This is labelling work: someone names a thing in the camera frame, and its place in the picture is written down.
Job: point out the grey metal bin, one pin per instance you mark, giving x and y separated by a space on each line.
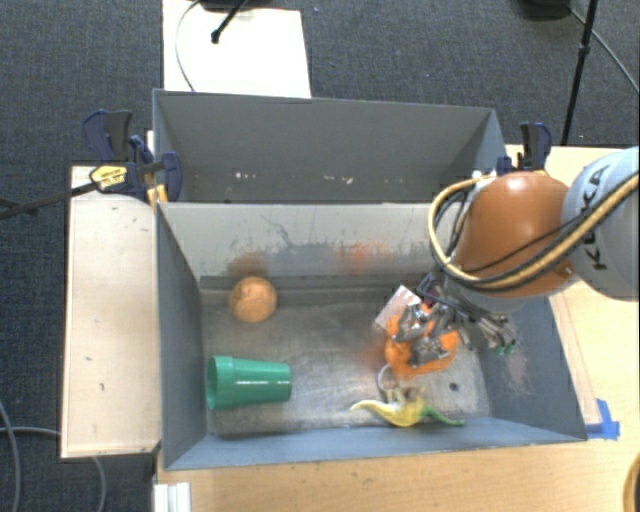
320 150

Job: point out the pale brown flat card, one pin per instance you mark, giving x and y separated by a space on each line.
392 302

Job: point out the pale wood board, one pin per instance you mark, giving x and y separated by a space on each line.
110 320

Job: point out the green plastic cup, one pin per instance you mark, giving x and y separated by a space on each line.
250 382

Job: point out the yellow and green toy dinosaur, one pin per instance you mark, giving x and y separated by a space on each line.
402 412

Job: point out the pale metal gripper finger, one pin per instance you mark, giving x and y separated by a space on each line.
414 322
429 350

